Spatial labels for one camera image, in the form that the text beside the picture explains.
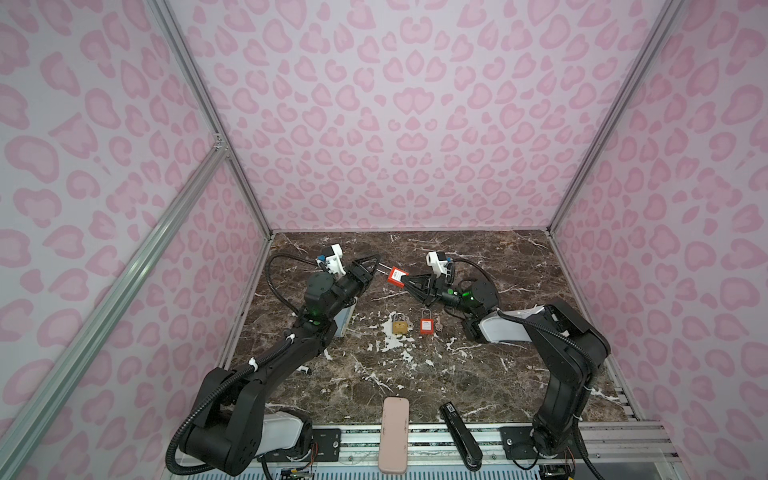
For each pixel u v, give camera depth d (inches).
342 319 35.6
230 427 16.1
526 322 21.0
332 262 28.9
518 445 28.5
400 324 36.7
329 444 28.7
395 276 29.4
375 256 29.7
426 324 36.5
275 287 40.8
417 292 28.7
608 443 29.3
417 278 29.5
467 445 27.2
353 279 27.7
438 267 30.2
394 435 29.1
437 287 28.1
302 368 33.4
